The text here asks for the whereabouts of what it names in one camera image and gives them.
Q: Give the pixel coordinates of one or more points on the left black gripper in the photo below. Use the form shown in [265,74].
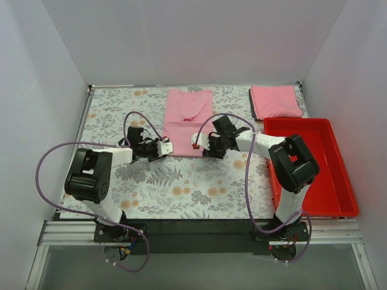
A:
[154,148]

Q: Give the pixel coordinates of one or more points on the aluminium frame rail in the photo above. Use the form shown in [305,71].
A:
[202,254]

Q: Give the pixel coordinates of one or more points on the folded pink t shirt stack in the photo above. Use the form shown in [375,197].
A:
[279,101]

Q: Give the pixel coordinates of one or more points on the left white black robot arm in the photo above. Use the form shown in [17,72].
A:
[89,176]

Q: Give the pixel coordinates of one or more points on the floral patterned table mat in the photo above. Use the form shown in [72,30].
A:
[174,187]

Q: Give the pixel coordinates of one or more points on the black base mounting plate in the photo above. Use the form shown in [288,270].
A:
[205,236]

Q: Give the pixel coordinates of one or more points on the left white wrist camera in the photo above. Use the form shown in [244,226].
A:
[164,148]

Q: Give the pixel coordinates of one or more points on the red plastic bin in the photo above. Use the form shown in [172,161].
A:
[331,195]

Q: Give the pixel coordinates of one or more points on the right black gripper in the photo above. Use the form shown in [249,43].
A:
[210,145]

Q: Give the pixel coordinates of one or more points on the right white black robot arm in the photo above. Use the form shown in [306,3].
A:
[295,166]

